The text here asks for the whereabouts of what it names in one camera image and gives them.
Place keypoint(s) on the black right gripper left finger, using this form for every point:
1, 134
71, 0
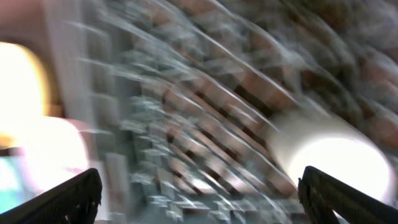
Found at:
72, 202

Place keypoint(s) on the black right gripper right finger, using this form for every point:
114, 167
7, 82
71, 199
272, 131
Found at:
322, 196

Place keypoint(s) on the small green cup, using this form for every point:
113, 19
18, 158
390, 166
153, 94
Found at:
333, 146

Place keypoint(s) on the pink white bowl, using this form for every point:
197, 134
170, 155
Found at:
51, 150

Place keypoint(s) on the light blue bowl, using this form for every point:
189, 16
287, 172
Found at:
12, 184

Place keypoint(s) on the grey dishwasher rack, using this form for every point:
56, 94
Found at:
179, 95

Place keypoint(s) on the yellow plate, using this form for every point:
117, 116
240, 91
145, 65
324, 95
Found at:
24, 90

